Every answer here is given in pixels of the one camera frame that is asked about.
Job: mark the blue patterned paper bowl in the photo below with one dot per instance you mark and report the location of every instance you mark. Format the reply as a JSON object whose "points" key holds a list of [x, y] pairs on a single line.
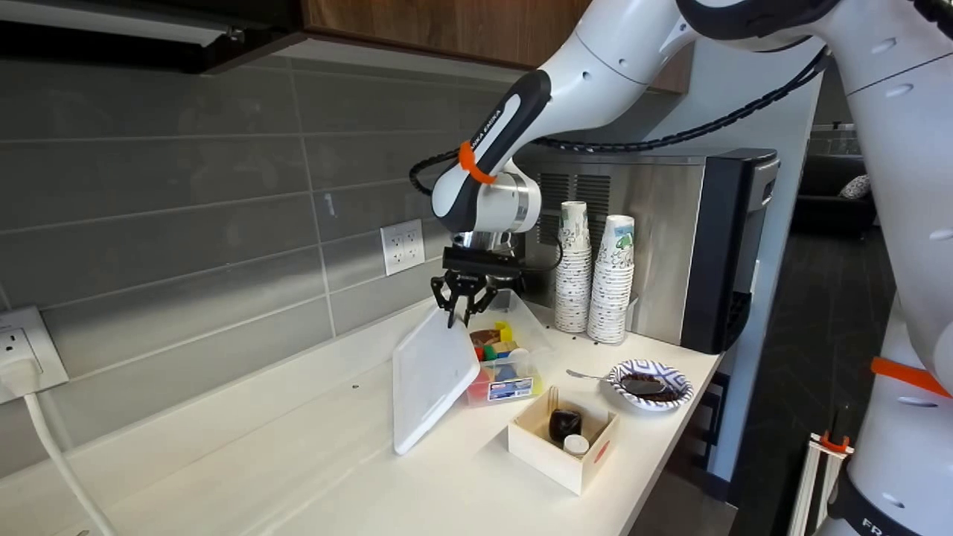
{"points": [[619, 393]]}

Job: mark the white round object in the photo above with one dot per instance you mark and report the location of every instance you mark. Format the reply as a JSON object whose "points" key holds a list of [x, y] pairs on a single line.
{"points": [[574, 443]]}

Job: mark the wooden upper cabinet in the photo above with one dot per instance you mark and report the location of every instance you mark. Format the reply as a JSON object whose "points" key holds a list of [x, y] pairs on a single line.
{"points": [[446, 23]]}

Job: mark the patterned paper cup stack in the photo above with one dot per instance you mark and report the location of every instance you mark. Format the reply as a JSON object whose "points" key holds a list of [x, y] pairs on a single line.
{"points": [[571, 269], [610, 286]]}

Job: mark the brown coffee beans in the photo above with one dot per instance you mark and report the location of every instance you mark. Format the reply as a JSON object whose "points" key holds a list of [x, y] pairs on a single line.
{"points": [[649, 388]]}

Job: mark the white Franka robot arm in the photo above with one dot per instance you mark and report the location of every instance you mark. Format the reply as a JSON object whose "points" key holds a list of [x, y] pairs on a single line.
{"points": [[893, 198]]}

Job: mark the dark coffee machine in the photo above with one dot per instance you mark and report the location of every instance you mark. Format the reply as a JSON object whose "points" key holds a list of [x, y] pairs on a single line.
{"points": [[725, 247]]}

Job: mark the small wooden box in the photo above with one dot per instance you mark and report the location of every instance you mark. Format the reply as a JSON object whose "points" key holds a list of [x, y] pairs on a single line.
{"points": [[555, 461]]}

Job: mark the black round object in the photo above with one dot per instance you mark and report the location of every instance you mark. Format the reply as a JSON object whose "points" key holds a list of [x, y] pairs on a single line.
{"points": [[563, 424]]}

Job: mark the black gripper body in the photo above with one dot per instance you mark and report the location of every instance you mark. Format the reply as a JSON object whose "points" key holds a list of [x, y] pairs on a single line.
{"points": [[479, 263]]}

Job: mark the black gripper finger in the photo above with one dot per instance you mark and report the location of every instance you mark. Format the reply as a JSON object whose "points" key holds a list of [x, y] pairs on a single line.
{"points": [[484, 297], [446, 297]]}

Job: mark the metal spoon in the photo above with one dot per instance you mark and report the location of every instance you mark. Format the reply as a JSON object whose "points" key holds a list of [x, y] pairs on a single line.
{"points": [[585, 375]]}

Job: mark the white wall outlet with plug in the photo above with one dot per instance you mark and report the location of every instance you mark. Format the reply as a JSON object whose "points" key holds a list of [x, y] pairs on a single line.
{"points": [[23, 347]]}

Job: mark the white stand with orange clip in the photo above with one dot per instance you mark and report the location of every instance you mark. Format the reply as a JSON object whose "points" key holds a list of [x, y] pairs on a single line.
{"points": [[820, 479]]}

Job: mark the clear plastic toy container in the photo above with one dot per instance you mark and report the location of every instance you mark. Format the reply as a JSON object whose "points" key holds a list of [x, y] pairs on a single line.
{"points": [[507, 373]]}

